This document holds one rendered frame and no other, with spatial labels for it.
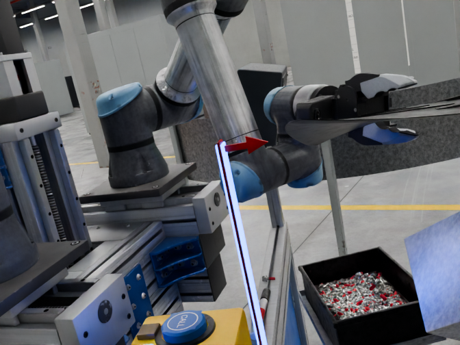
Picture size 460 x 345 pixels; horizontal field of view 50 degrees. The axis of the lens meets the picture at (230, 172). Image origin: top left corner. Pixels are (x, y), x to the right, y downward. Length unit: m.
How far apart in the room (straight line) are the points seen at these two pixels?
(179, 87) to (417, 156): 1.68
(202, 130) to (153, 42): 7.72
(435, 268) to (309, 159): 0.35
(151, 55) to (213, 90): 9.79
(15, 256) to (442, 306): 0.61
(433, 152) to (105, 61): 9.57
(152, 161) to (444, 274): 0.75
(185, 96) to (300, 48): 6.10
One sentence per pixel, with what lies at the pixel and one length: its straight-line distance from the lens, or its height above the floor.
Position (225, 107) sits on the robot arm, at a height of 1.21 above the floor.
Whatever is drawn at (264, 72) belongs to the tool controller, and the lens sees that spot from 1.20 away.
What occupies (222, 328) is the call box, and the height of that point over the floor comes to 1.07.
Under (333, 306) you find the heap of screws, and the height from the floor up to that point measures 0.84.
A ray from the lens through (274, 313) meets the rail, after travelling 0.87.
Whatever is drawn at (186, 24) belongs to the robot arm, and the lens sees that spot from 0.89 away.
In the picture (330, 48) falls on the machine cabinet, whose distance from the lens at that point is 7.10.
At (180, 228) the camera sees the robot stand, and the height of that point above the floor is 0.92.
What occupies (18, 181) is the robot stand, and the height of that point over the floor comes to 1.14.
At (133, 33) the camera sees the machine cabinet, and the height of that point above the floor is 2.03.
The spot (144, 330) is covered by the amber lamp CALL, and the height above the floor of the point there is 1.08.
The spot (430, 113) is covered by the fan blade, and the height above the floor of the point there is 1.19.
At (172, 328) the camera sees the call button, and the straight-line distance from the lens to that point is 0.45.
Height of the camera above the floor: 1.30
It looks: 14 degrees down
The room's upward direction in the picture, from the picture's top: 12 degrees counter-clockwise
